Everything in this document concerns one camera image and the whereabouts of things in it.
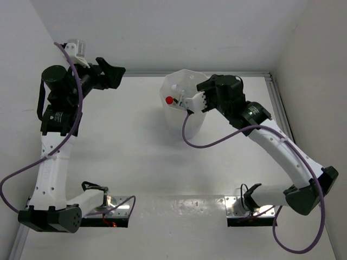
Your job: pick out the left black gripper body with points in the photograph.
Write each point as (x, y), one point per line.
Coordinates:
(88, 79)

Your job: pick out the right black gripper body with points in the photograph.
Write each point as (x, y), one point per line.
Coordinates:
(212, 102)

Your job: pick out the clear unlabelled plastic bottle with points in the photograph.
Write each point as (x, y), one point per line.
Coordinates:
(186, 91)

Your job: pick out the red cap plastic bottle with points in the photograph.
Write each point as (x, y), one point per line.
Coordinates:
(171, 101)

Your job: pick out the light blue label bottle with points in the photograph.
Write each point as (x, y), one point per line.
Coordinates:
(181, 104)

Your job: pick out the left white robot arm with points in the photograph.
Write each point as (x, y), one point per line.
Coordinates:
(61, 90)

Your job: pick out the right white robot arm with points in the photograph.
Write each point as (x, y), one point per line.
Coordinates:
(310, 179)

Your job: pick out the white octagonal plastic bin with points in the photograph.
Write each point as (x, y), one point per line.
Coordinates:
(173, 114)

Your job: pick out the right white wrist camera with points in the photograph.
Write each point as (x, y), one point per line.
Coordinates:
(195, 104)

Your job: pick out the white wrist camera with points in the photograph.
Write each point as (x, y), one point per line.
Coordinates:
(76, 51)
(195, 104)

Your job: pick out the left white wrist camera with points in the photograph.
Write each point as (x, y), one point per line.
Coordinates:
(76, 51)

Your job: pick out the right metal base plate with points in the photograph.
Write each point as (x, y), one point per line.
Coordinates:
(234, 209)

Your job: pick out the metal base plate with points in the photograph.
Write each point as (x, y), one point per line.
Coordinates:
(234, 209)
(116, 207)

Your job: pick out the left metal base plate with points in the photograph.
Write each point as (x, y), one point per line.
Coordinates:
(116, 207)

